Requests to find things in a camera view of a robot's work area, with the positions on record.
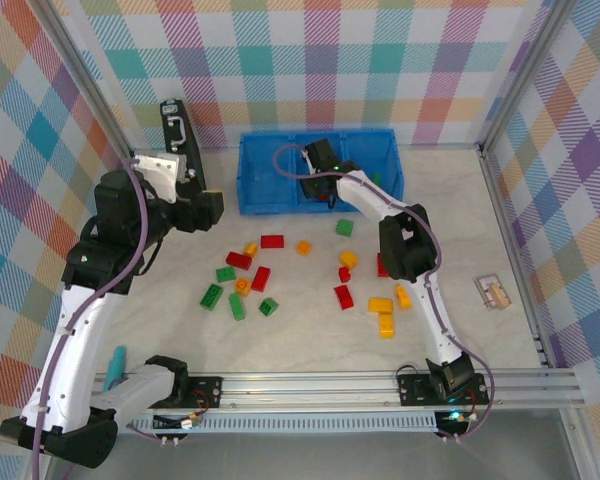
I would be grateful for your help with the small orange lego brick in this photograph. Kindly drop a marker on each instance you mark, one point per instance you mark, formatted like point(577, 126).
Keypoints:
point(250, 248)

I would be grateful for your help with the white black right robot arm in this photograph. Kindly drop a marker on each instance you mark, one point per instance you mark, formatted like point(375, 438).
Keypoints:
point(435, 320)

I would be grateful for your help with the aluminum table edge rail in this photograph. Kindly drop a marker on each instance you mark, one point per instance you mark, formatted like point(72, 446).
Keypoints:
point(510, 240)

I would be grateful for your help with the large green lego brick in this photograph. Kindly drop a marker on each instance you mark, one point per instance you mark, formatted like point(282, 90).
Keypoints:
point(212, 296)

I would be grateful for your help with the aluminum frame post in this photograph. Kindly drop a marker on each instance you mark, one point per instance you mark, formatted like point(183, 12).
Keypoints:
point(530, 65)
point(80, 70)

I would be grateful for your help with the blue three-compartment bin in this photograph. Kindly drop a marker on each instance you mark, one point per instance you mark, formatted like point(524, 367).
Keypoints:
point(265, 170)

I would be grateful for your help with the yellow curved lego brick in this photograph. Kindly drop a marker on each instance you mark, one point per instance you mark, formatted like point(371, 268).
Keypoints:
point(348, 258)

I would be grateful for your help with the narrow green lego brick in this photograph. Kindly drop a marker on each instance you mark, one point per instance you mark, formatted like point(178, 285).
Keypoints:
point(237, 306)

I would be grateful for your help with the small power connector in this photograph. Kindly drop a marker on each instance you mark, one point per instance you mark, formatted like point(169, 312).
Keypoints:
point(192, 423)
point(457, 418)

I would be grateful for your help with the small red lego brick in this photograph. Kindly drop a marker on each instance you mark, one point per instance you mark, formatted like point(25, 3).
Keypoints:
point(344, 274)

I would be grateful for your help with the aluminum frame leg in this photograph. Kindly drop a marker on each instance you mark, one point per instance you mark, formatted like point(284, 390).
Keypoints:
point(580, 445)

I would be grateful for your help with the teal marker pen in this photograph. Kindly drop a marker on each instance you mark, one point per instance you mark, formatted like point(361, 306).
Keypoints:
point(116, 370)

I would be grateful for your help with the yellow long lego brick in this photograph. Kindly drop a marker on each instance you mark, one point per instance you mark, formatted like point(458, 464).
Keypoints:
point(386, 325)
point(381, 304)

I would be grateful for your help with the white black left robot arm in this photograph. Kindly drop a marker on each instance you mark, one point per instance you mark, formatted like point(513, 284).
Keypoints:
point(80, 350)

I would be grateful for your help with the orange square lego brick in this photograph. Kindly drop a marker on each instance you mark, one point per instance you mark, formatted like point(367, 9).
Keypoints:
point(243, 286)
point(303, 247)

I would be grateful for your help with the aluminum base rail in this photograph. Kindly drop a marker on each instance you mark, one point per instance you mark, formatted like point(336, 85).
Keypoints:
point(305, 392)

